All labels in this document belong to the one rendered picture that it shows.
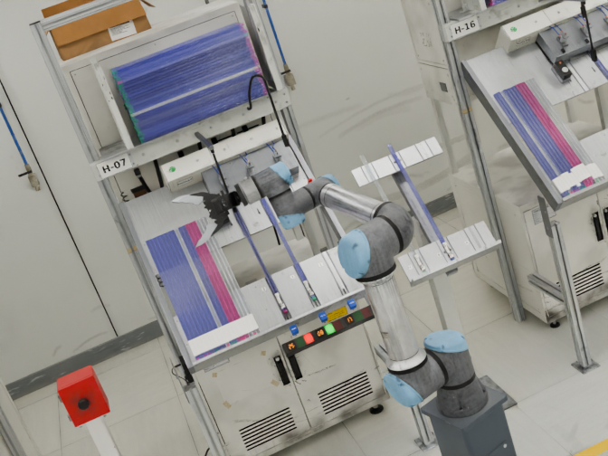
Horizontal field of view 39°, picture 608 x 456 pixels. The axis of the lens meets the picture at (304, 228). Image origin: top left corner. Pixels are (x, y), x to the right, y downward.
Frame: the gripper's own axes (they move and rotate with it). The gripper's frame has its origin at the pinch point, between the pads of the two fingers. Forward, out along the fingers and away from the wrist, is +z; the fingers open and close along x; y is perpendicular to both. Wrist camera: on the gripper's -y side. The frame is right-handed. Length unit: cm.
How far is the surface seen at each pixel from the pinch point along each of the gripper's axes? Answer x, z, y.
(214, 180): 10, -15, 64
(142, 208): 13, 14, 68
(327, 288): -42, -33, 44
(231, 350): -45, 7, 37
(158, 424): -76, 60, 152
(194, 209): 4, -3, 66
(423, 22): 31, -123, 101
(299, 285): -37, -24, 46
